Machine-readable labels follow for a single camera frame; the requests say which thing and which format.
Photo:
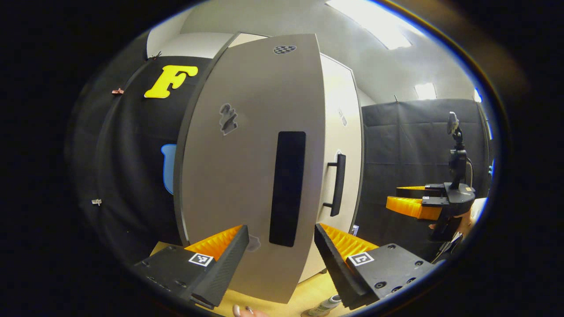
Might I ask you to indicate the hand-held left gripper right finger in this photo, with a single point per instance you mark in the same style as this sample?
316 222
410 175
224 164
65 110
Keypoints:
335 270

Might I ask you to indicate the grey cabinet door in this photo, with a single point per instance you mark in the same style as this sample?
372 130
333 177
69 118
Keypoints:
343 123
238 176

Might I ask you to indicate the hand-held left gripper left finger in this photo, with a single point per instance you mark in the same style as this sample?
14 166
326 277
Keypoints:
227 268

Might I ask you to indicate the black backdrop cloth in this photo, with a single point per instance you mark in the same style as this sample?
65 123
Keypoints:
410 141
132 145

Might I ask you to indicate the small ceiling light panel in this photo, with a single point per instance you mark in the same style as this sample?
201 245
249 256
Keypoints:
425 91

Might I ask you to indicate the long ceiling light panel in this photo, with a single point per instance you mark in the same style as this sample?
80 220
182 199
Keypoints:
374 22

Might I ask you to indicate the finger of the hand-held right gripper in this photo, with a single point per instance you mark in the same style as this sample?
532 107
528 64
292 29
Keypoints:
414 193
434 201

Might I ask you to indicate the black clip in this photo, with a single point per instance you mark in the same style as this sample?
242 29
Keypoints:
154 56

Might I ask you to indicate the white plastic bottle green label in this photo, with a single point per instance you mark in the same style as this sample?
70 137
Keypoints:
324 306

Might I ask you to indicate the red clip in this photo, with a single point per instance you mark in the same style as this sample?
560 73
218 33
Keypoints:
117 91

